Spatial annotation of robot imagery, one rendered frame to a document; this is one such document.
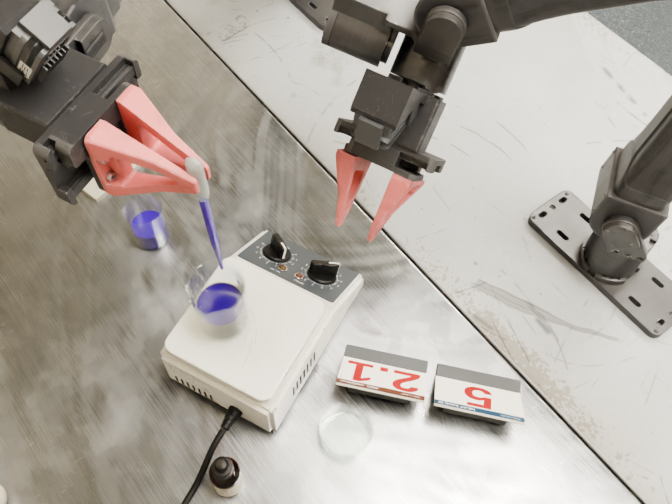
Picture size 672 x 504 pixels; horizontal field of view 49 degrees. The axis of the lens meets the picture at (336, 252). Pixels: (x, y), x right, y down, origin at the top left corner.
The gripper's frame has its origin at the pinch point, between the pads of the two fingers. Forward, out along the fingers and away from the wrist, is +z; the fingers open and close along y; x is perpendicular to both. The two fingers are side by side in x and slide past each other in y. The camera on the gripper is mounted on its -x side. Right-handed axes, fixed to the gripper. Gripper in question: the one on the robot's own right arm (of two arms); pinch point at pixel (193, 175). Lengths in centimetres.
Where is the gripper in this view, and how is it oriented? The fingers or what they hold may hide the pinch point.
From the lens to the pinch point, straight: 54.1
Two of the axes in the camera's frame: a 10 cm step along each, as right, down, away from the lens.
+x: -0.1, 4.9, 8.7
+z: 8.8, 4.2, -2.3
